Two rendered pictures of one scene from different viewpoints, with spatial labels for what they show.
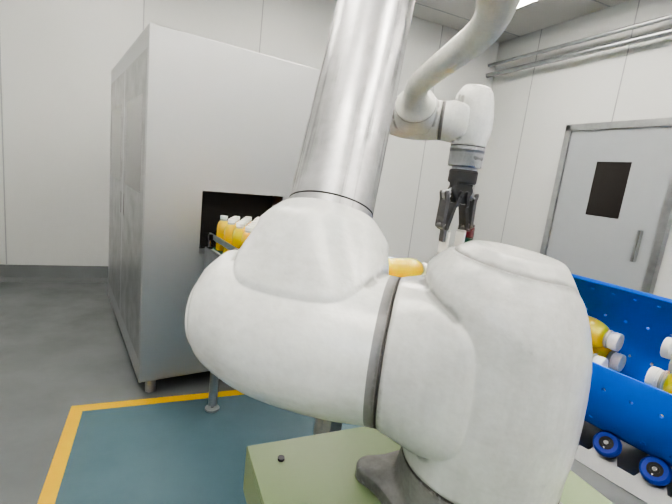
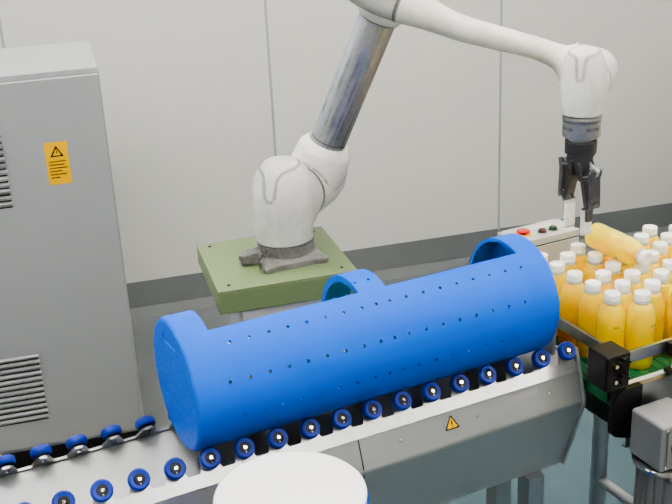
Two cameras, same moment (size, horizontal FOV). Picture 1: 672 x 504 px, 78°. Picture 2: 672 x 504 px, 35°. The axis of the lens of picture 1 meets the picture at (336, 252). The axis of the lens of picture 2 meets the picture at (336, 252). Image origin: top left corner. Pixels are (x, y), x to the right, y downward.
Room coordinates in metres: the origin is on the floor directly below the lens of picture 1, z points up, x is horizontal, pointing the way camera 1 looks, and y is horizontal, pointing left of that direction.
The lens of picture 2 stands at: (0.94, -2.78, 2.16)
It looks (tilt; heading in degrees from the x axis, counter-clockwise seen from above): 22 degrees down; 99
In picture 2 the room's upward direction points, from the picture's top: 3 degrees counter-clockwise
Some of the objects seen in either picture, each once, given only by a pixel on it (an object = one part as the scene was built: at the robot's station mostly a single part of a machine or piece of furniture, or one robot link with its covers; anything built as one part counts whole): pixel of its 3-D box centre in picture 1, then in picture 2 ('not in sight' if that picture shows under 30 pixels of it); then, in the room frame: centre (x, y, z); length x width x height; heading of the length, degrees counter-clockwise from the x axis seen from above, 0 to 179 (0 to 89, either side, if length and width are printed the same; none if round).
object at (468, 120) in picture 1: (467, 116); (584, 79); (1.14, -0.30, 1.57); 0.13 x 0.11 x 0.16; 76
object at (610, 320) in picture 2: not in sight; (610, 332); (1.22, -0.43, 0.99); 0.07 x 0.07 x 0.19
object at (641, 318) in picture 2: not in sight; (640, 331); (1.29, -0.42, 0.99); 0.07 x 0.07 x 0.19
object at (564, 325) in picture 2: not in sight; (565, 326); (1.12, -0.36, 0.96); 0.40 x 0.01 x 0.03; 125
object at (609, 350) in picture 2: not in sight; (607, 368); (1.20, -0.54, 0.95); 0.10 x 0.07 x 0.10; 125
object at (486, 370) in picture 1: (484, 356); (283, 197); (0.38, -0.16, 1.23); 0.18 x 0.16 x 0.22; 76
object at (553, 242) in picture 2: not in sight; (537, 246); (1.05, -0.05, 1.05); 0.20 x 0.10 x 0.10; 35
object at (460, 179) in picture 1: (461, 186); (580, 156); (1.14, -0.31, 1.39); 0.08 x 0.07 x 0.09; 125
